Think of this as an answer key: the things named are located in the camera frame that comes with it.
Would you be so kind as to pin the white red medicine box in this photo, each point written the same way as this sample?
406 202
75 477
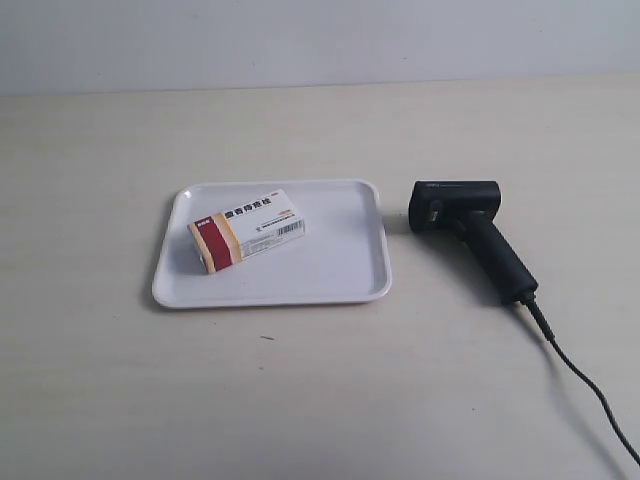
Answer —
236 234

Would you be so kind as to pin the black handheld barcode scanner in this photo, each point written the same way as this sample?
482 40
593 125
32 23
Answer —
468 209

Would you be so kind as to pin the white plastic tray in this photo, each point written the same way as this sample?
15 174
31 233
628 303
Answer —
341 258

